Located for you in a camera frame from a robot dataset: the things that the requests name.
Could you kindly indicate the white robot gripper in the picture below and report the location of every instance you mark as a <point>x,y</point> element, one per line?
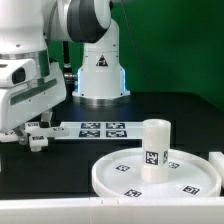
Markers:
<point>23,102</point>

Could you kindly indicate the white cross-shaped table base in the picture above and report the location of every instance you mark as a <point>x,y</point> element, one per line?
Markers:
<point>37,136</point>

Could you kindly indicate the white round table top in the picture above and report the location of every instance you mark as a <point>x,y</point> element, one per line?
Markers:
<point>137,173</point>

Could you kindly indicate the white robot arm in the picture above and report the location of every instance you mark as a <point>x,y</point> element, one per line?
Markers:
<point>46,44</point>

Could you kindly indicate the white marker sheet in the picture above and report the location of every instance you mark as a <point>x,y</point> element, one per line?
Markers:
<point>102,130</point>

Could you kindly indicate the white block at right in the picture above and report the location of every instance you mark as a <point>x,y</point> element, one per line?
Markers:
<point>217,161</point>

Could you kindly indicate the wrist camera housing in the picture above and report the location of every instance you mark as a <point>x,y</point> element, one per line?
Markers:
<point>16,72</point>

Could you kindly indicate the white front rail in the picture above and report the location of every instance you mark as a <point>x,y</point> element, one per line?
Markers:
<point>113,211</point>

